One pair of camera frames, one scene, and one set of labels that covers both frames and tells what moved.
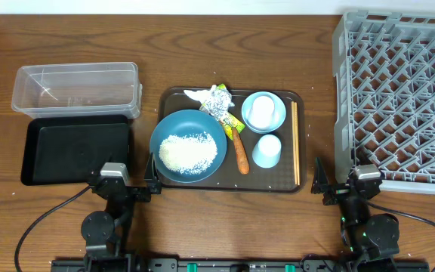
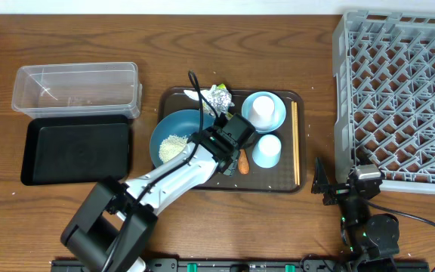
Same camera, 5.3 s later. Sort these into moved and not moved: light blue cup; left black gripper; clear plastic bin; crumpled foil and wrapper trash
Moved: left black gripper
Not moved: light blue cup; crumpled foil and wrapper trash; clear plastic bin
